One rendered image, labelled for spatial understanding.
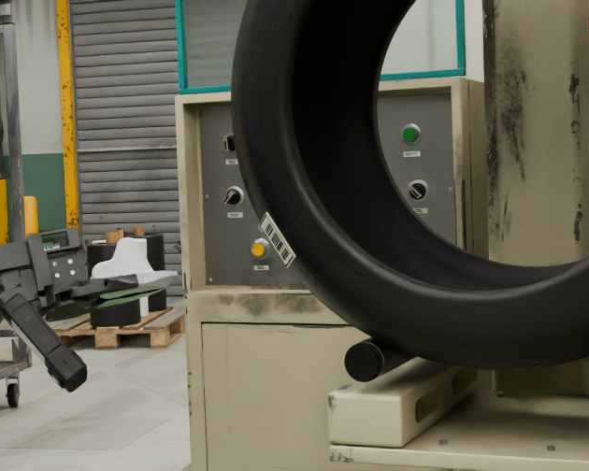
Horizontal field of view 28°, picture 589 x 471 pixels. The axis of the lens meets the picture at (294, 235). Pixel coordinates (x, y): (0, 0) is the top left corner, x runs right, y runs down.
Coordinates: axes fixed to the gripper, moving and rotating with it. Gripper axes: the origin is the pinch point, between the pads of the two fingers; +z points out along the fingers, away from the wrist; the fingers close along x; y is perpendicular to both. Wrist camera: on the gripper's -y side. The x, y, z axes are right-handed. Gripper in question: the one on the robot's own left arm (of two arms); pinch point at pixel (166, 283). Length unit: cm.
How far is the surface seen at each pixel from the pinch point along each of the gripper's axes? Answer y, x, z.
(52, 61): 450, 914, 123
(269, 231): 3.7, 0.6, 12.9
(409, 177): 25, 61, 58
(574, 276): -12.2, -19.6, 36.3
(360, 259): -3.3, -7.1, 19.6
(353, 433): -20.2, 4.4, 17.4
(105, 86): 414, 908, 165
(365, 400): -17.1, 2.3, 19.0
